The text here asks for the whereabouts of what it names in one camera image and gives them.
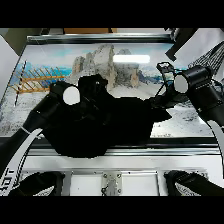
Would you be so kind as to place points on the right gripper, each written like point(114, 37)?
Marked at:
point(165, 99)

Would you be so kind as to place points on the black garment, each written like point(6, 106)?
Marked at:
point(183, 38)
point(116, 126)

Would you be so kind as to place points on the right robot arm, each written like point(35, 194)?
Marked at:
point(203, 93)

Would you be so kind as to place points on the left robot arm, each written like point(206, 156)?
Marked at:
point(43, 111)

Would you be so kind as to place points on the striped garment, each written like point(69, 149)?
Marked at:
point(213, 59)

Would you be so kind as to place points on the silver frame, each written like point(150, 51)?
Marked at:
point(166, 152)

